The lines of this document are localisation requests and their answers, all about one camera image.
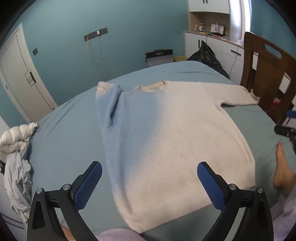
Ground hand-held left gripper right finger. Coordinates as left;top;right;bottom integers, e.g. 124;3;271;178
197;161;274;241

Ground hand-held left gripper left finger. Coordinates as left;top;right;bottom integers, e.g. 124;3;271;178
27;161;103;241

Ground white and blue knit sweater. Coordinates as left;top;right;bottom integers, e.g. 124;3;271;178
95;80;260;233

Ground red can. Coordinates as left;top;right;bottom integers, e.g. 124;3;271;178
270;98;281;111

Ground person's right foot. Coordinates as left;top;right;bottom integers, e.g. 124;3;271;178
273;142;296;197

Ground brown wooden chair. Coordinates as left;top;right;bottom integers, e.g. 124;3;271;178
240;31;296;126

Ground bed with blue sheet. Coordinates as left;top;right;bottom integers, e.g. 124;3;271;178
26;61;295;235

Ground pink checked pants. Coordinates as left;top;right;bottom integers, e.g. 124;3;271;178
95;192;296;241

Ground grey crumpled cloth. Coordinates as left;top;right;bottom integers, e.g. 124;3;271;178
3;151;33;223

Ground white puffy jacket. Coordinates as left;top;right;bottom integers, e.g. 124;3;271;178
0;122;40;160

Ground black trash bag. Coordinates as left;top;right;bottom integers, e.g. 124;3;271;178
187;41;230;80

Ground bright window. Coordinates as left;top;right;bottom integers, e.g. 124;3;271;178
229;0;251;42

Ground white box with pink print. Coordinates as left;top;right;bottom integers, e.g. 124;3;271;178
211;23;225;34

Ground white door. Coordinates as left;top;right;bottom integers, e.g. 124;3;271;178
0;23;58;123

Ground white cabinet unit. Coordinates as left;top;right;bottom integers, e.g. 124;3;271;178
184;0;292;93

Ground black and white box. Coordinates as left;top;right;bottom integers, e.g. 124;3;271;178
145;49;174;68

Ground white cable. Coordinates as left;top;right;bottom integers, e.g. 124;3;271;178
231;47;239;79

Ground yellow cable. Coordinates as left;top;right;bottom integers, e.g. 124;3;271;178
86;38;109;77

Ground dark wall socket strip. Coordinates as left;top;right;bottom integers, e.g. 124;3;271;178
84;28;108;42

